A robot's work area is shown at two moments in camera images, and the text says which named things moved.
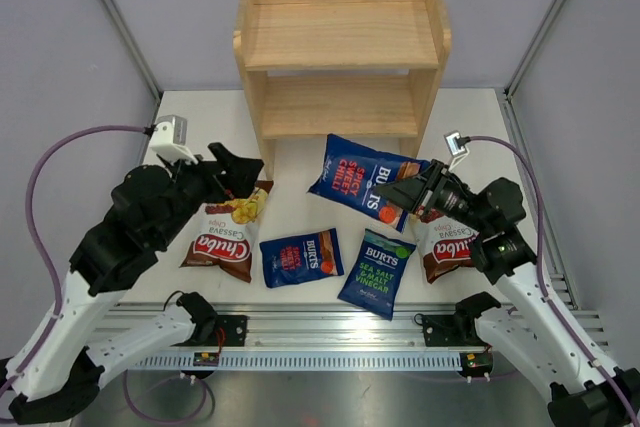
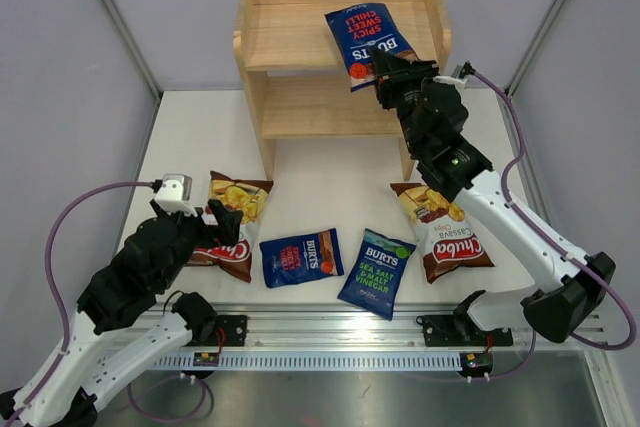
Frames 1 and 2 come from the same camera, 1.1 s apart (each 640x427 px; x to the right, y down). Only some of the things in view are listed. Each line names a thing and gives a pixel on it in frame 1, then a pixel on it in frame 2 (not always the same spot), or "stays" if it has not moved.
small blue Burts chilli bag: x=302 y=258 stays
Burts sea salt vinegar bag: x=377 y=273 stays
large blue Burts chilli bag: x=350 y=174 → x=356 y=30
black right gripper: x=409 y=193 → x=388 y=84
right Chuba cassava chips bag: x=445 y=244 stays
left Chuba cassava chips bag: x=224 y=235 stays
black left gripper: x=238 y=177 → x=228 y=229
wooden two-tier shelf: x=341 y=57 stays
